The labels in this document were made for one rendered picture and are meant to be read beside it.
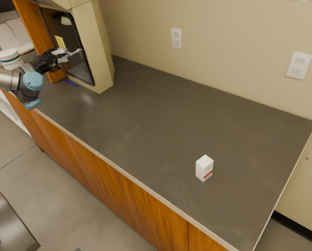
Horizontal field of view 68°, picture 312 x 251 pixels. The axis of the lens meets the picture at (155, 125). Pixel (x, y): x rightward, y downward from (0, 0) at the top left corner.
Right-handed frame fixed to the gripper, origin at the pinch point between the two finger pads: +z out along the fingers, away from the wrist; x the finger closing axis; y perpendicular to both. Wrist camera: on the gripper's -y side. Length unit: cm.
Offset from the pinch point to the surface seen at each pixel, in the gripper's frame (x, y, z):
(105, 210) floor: -120, 14, -23
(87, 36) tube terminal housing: 6.9, 10.8, 8.8
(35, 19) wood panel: 12.2, -26.2, 2.3
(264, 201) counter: -26, 111, -5
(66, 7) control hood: 22.1, 10.8, 2.9
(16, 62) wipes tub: -17, -60, -9
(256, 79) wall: -16, 84, 49
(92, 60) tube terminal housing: -5.2, 10.8, 7.5
